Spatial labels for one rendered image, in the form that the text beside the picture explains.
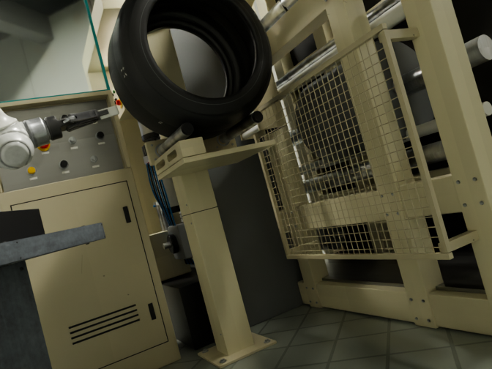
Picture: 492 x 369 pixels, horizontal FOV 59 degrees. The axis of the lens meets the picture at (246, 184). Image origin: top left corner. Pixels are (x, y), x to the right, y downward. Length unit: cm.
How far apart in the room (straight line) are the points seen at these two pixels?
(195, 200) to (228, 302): 45
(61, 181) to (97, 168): 17
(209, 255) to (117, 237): 42
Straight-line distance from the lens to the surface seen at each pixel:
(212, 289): 187
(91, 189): 201
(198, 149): 149
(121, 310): 202
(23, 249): 92
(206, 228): 186
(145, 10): 160
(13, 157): 129
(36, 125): 149
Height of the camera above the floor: 61
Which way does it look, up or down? 2 degrees up
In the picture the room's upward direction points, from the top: 15 degrees counter-clockwise
